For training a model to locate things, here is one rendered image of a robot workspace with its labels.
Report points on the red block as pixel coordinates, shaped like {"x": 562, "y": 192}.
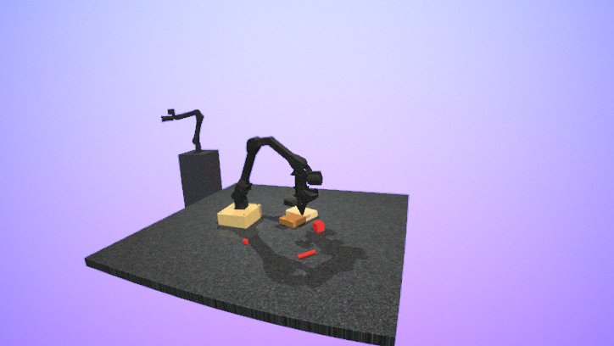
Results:
{"x": 318, "y": 226}

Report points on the red bar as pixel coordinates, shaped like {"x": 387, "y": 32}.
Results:
{"x": 305, "y": 254}

